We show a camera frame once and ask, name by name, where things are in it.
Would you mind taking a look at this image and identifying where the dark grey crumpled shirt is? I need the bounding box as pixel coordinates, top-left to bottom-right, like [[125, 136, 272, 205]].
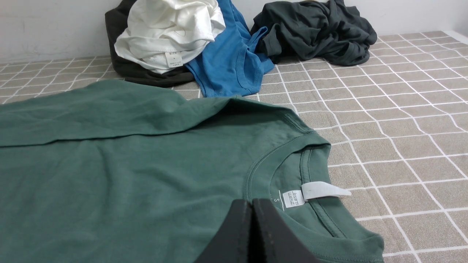
[[250, 0, 378, 66]]

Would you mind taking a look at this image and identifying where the green long sleeve shirt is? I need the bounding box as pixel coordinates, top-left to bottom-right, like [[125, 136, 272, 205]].
[[1, 80, 384, 263]]

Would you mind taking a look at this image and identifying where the black garment under white shirt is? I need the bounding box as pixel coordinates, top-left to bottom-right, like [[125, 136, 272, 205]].
[[104, 0, 195, 88]]

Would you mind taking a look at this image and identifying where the white shirt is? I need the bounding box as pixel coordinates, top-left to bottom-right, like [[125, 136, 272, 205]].
[[114, 0, 226, 74]]

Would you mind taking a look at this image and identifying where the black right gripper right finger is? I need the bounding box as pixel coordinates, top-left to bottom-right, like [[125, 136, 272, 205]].
[[253, 199, 320, 263]]

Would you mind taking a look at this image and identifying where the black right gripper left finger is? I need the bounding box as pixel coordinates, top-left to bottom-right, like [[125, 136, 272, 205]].
[[195, 199, 252, 263]]

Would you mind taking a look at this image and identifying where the blue shirt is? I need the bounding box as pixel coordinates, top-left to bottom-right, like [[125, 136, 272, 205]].
[[187, 0, 274, 97]]

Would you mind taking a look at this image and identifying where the beige grid tablecloth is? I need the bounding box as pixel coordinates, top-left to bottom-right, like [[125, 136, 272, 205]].
[[1, 31, 467, 263]]

